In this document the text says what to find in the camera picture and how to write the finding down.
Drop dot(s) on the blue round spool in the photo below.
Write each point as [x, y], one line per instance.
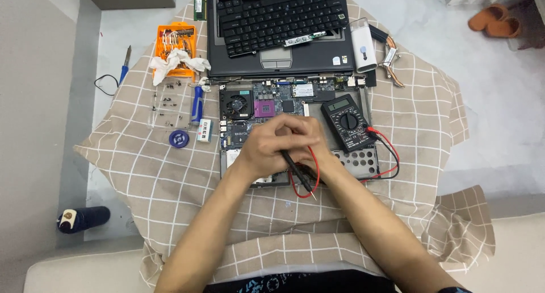
[179, 138]

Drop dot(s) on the black laptop cooling fan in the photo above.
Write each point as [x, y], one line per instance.
[236, 104]

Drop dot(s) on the orange slipper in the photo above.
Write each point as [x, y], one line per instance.
[487, 16]
[504, 28]

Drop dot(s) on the orange screwdriver bit case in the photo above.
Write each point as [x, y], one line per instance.
[174, 35]

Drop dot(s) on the black digital multimeter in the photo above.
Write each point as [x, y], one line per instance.
[348, 121]

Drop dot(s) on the person's right hand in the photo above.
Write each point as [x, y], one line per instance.
[325, 159]

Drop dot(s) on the navy slipper with face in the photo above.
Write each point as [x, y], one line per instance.
[83, 219]

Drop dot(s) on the black laptop keyboard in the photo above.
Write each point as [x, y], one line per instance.
[276, 18]

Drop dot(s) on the group of small black screws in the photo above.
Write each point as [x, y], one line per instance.
[167, 100]

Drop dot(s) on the person's left hand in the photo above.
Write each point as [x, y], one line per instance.
[264, 148]

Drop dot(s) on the copper heat pipe heatsink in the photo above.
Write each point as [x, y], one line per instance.
[389, 58]

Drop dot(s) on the person's black patterned shirt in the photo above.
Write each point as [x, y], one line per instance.
[298, 282]

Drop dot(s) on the clear plastic lid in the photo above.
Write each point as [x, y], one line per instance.
[170, 118]

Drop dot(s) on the person's right fingers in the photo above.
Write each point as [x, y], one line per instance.
[304, 160]

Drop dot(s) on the small white box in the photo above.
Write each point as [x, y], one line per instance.
[205, 130]

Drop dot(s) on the white cleaning kit case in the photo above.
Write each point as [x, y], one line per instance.
[364, 46]

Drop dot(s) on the cream sofa seat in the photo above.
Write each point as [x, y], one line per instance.
[85, 271]

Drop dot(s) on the crumpled white tissue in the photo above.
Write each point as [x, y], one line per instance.
[170, 63]

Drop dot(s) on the blue soldering iron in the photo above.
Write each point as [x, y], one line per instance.
[124, 69]

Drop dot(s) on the person's left fingers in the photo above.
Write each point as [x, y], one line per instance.
[300, 129]

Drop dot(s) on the beige checked tablecloth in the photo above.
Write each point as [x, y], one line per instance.
[170, 178]

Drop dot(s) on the green memory module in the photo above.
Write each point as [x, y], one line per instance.
[200, 7]

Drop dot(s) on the open laptop base with motherboard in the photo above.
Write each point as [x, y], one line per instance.
[272, 97]

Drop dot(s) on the black multimeter probe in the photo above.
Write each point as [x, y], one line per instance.
[298, 173]

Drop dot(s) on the dark grey laptop palmrest cover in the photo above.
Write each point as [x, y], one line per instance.
[276, 63]

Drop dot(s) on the narrow silver circuit strip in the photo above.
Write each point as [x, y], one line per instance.
[304, 38]

